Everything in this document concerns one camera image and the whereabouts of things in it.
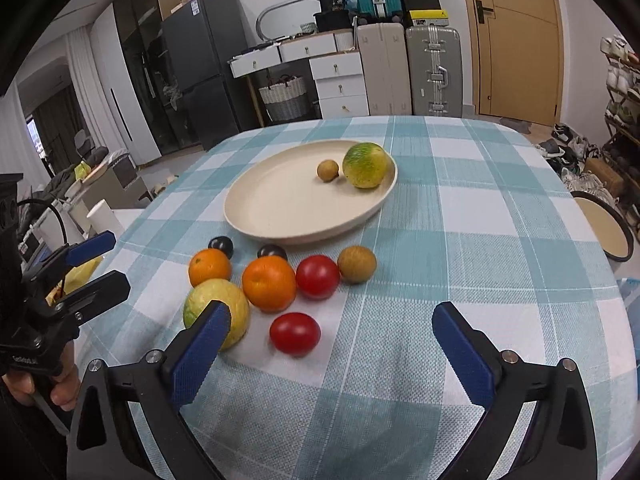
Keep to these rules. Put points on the person's left hand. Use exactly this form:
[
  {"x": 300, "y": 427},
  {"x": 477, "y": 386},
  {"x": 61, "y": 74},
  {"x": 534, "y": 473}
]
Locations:
[{"x": 62, "y": 390}]

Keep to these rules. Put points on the dark purple plum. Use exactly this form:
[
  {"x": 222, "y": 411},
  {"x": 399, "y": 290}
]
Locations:
[
  {"x": 221, "y": 246},
  {"x": 272, "y": 251}
]

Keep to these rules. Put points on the green yellow citrus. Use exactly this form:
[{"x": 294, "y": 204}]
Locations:
[
  {"x": 366, "y": 166},
  {"x": 205, "y": 297}
]

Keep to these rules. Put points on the round black rimmed stool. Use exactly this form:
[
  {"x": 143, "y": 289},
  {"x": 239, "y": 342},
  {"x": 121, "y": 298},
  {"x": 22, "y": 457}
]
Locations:
[{"x": 597, "y": 225}]

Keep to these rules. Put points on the large brown round fruit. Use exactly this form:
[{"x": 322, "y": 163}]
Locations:
[{"x": 357, "y": 264}]

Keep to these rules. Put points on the yellow plastic bag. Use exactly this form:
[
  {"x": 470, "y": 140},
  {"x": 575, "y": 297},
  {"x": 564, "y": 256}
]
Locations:
[{"x": 82, "y": 272}]

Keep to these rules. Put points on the dark glass cabinet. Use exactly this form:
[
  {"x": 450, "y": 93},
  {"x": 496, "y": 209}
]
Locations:
[{"x": 140, "y": 60}]

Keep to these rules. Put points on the yellow black shoe box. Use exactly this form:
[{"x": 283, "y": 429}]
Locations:
[{"x": 425, "y": 17}]

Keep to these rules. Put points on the grey door mat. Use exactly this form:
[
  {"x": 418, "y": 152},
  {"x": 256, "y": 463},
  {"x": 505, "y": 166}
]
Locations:
[{"x": 515, "y": 125}]

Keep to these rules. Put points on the black printed bag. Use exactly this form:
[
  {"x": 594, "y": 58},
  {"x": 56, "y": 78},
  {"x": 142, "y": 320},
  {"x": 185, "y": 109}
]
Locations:
[{"x": 336, "y": 0}]

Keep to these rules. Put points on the orange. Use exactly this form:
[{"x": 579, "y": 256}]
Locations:
[
  {"x": 210, "y": 267},
  {"x": 269, "y": 282}
]

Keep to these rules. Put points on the red tomato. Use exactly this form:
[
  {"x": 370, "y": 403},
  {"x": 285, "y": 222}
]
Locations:
[
  {"x": 317, "y": 276},
  {"x": 295, "y": 334}
]

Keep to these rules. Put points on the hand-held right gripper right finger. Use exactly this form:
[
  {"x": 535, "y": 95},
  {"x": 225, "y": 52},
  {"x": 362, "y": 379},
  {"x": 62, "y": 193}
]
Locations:
[{"x": 462, "y": 355}]

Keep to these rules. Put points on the rows of assorted shoes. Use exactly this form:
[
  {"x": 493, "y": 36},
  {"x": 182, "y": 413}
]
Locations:
[{"x": 622, "y": 80}]

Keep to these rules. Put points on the grey metal suitcase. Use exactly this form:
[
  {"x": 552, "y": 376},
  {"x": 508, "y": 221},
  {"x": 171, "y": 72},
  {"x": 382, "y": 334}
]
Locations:
[{"x": 434, "y": 70}]

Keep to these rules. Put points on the wooden door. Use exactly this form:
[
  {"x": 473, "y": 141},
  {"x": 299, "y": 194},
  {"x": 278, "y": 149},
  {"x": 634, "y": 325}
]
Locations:
[{"x": 520, "y": 45}]

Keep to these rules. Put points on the white desk with drawers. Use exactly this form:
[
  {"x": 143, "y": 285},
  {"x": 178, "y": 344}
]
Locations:
[{"x": 335, "y": 80}]

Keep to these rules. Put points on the black refrigerator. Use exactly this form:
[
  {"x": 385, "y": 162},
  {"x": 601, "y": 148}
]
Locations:
[{"x": 205, "y": 60}]

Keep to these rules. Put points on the cream round plate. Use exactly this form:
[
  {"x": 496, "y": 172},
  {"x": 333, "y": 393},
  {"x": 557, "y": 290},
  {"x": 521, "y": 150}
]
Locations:
[{"x": 280, "y": 205}]

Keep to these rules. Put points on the wooden shoe rack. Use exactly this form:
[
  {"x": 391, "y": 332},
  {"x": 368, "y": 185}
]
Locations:
[{"x": 617, "y": 130}]

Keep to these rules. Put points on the scattered loose shoes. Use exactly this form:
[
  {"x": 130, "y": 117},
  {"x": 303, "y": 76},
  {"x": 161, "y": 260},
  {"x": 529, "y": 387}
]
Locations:
[{"x": 570, "y": 147}]

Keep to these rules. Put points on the beige suitcase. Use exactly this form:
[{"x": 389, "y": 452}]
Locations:
[{"x": 385, "y": 70}]

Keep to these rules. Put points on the white cylinder bin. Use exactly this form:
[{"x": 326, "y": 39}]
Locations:
[{"x": 102, "y": 217}]

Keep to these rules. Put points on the black storage box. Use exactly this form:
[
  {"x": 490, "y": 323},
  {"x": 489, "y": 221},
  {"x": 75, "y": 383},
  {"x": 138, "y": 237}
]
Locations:
[{"x": 332, "y": 21}]

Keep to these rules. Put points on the wicker basket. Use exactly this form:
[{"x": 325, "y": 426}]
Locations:
[{"x": 285, "y": 100}]

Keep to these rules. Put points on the white wardrobe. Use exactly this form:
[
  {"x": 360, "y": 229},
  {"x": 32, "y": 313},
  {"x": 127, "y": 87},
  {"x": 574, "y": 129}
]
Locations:
[{"x": 120, "y": 95}]

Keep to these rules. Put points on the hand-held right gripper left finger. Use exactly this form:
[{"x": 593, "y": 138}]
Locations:
[{"x": 199, "y": 357}]

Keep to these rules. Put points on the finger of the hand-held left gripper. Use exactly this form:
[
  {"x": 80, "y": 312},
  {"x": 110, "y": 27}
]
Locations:
[
  {"x": 102, "y": 290},
  {"x": 90, "y": 248}
]

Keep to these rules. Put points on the small brown round fruit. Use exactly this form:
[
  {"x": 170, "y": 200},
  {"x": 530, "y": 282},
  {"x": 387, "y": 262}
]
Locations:
[{"x": 328, "y": 170}]

